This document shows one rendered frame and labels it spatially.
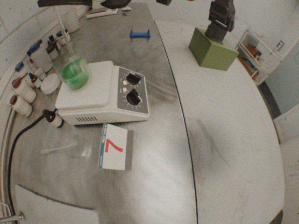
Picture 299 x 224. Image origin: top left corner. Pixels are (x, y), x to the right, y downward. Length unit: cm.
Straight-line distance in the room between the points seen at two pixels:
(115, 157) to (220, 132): 28
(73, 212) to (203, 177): 31
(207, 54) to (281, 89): 266
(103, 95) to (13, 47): 57
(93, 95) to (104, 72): 6
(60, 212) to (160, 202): 24
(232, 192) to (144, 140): 28
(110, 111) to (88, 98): 5
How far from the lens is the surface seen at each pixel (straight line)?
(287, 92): 295
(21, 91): 47
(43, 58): 54
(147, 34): 59
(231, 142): 36
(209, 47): 43
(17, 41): 71
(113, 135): 24
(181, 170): 27
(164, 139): 27
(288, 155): 245
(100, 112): 22
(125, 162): 25
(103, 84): 23
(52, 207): 35
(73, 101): 23
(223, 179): 33
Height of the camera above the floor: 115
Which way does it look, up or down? 63 degrees down
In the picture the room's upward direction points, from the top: 11 degrees clockwise
